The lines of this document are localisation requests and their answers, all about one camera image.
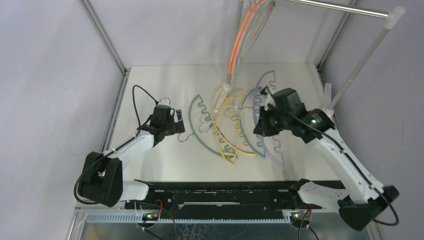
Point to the aluminium frame profile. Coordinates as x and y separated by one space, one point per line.
78 218
341 27

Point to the right small circuit board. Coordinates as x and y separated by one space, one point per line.
297 217

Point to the pale yellow plastic hanger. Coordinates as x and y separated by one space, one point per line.
220 96

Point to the purple plastic hanger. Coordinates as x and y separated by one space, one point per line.
256 103

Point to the white clothes rack left post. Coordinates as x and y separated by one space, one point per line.
238 17

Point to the white slotted cable duct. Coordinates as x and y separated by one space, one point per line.
132 217

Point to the chrome clothes rack bar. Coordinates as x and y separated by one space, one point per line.
345 8

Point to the right aluminium frame profile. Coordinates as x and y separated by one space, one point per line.
341 27

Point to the teal plastic hanger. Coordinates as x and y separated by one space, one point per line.
247 142

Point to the small circuit board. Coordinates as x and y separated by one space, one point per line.
297 217
150 217

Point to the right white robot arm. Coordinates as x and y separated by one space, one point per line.
363 197

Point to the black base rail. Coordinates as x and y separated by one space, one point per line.
221 199

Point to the dark green plastic hanger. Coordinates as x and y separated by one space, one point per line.
200 124

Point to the orange plastic hanger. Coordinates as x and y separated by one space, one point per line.
249 20

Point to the light green plastic hanger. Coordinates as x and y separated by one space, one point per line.
250 36

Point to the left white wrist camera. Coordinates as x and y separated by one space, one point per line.
164 102

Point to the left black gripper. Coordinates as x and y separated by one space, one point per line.
177 127

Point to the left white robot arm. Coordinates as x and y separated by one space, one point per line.
102 177

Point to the left aluminium frame profile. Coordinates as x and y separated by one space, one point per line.
78 218

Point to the left small circuit board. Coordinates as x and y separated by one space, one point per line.
150 217

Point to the pink plastic hanger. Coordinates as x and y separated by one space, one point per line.
243 36

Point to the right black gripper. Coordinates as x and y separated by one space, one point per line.
265 120

